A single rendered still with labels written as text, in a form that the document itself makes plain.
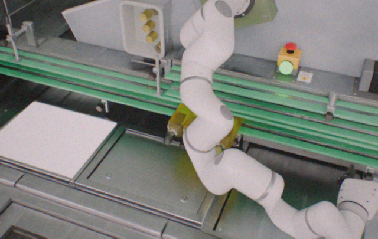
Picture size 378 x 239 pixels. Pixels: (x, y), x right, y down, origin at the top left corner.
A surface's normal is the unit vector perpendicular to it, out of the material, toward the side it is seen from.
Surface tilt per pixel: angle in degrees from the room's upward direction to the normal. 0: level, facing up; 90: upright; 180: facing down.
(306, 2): 0
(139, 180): 91
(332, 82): 90
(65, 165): 90
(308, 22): 0
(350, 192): 91
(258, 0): 3
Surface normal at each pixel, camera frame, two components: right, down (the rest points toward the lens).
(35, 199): 0.00, -0.81
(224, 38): 0.59, -0.42
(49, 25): 0.93, 0.22
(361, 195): -0.29, -0.83
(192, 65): -0.25, -0.59
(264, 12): -0.42, 0.55
